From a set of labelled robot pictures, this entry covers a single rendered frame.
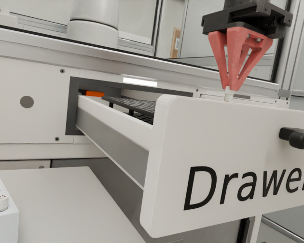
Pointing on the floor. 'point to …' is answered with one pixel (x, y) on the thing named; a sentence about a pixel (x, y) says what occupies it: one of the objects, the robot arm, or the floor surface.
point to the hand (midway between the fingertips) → (231, 84)
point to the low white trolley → (66, 207)
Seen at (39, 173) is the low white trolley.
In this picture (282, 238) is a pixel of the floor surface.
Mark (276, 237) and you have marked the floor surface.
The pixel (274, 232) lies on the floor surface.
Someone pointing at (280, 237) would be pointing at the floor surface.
